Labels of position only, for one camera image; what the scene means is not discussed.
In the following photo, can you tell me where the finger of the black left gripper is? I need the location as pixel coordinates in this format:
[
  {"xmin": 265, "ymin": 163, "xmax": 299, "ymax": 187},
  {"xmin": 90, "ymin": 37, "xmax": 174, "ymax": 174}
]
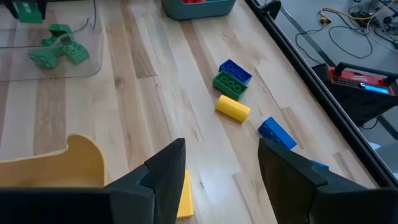
[
  {"xmin": 2, "ymin": 0, "xmax": 19, "ymax": 20},
  {"xmin": 39, "ymin": 0, "xmax": 48, "ymax": 20}
]

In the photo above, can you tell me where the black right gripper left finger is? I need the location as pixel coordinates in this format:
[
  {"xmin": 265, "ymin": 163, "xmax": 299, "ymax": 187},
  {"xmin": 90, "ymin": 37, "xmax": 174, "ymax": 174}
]
[{"xmin": 0, "ymin": 138, "xmax": 187, "ymax": 224}]

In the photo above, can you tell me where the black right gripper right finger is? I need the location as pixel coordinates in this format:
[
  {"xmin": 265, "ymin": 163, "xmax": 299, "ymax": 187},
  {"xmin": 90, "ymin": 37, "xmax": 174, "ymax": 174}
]
[{"xmin": 257, "ymin": 138, "xmax": 398, "ymax": 224}]

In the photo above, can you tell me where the small green toy block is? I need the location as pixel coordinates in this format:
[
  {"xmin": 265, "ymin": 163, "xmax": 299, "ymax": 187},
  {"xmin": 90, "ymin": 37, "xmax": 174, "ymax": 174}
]
[
  {"xmin": 49, "ymin": 24, "xmax": 73, "ymax": 38},
  {"xmin": 63, "ymin": 42, "xmax": 90, "ymax": 65},
  {"xmin": 29, "ymin": 49, "xmax": 59, "ymax": 70},
  {"xmin": 13, "ymin": 1, "xmax": 44, "ymax": 24},
  {"xmin": 42, "ymin": 34, "xmax": 75, "ymax": 57}
]

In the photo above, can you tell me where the yellow rectangular toy block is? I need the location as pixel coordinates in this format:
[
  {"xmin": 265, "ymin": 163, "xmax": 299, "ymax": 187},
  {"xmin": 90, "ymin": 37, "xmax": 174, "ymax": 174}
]
[{"xmin": 176, "ymin": 170, "xmax": 195, "ymax": 219}]

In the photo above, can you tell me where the blue toy block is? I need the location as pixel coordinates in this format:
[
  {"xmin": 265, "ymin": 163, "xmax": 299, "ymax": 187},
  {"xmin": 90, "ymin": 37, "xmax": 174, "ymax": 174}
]
[{"xmin": 257, "ymin": 116, "xmax": 298, "ymax": 151}]

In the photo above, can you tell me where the yellow cylinder toy block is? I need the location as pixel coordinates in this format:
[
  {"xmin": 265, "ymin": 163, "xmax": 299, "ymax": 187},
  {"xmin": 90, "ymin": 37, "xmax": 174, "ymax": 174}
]
[{"xmin": 215, "ymin": 94, "xmax": 251, "ymax": 123}]

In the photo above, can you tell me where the green two-by-four brick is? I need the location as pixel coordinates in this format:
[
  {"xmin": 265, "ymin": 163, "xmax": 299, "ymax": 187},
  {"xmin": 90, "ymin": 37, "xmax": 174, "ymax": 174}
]
[{"xmin": 212, "ymin": 70, "xmax": 249, "ymax": 101}]

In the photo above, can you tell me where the blue two-by-four brick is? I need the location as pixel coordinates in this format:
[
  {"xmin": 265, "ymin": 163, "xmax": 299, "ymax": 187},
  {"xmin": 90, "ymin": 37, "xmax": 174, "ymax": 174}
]
[{"xmin": 218, "ymin": 58, "xmax": 253, "ymax": 85}]

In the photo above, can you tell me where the clear plastic bin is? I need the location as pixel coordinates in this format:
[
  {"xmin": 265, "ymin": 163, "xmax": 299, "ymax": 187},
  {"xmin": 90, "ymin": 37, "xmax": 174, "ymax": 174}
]
[{"xmin": 0, "ymin": 0, "xmax": 104, "ymax": 82}]

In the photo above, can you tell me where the yellow plastic bin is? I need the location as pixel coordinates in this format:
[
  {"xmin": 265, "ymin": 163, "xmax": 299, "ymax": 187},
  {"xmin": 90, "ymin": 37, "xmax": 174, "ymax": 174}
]
[{"xmin": 0, "ymin": 133, "xmax": 107, "ymax": 189}]

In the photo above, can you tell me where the red portable power station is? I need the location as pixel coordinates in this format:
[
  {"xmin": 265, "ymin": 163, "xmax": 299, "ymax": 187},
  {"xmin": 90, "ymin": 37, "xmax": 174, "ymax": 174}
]
[{"xmin": 328, "ymin": 61, "xmax": 398, "ymax": 96}]

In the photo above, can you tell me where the teal plastic bin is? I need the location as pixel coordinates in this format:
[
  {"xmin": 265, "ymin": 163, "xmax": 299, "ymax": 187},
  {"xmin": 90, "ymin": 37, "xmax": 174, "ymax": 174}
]
[{"xmin": 161, "ymin": 0, "xmax": 237, "ymax": 21}]

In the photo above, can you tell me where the black aluminium table frame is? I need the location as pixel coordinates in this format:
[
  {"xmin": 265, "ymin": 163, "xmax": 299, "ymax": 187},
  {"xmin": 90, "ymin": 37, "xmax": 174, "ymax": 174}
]
[{"xmin": 244, "ymin": 0, "xmax": 398, "ymax": 189}]

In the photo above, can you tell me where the yellow extension cord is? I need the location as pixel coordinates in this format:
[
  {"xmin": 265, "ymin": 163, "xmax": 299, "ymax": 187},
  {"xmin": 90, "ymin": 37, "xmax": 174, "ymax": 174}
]
[{"xmin": 318, "ymin": 6, "xmax": 398, "ymax": 25}]

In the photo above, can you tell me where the black frame clamp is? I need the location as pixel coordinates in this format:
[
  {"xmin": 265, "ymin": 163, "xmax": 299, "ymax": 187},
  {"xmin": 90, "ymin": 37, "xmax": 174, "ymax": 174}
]
[{"xmin": 260, "ymin": 0, "xmax": 282, "ymax": 20}]

